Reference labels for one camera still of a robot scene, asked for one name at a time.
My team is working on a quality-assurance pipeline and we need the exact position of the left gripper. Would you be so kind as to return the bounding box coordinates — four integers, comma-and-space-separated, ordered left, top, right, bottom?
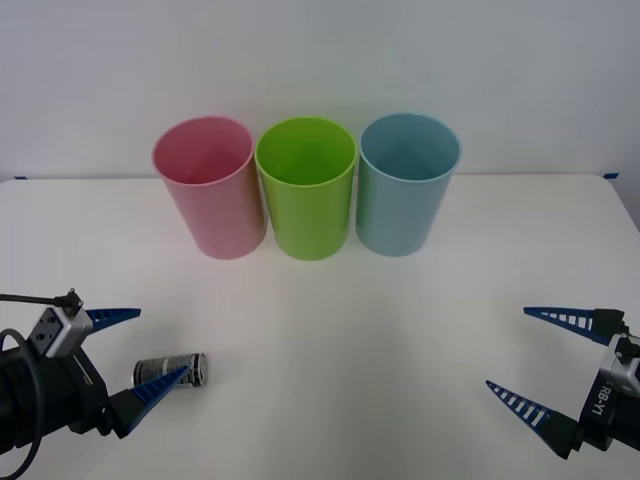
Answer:
52, 307, 193, 441

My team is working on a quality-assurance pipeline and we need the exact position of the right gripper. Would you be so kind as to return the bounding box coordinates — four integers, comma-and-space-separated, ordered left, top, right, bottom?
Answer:
485, 306, 640, 461

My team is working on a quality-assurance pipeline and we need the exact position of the black and silver drink can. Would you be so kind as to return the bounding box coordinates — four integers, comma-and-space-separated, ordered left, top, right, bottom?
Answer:
132, 351, 210, 387

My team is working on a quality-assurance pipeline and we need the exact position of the pink plastic bin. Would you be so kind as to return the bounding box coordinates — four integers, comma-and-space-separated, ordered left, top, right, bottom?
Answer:
150, 115, 267, 261

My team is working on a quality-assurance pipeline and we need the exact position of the green plastic bin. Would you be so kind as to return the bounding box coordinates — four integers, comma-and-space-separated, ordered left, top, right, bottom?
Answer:
254, 116, 358, 262

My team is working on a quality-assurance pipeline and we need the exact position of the pale blue plastic bin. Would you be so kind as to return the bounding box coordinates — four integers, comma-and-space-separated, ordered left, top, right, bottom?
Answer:
355, 112, 464, 258

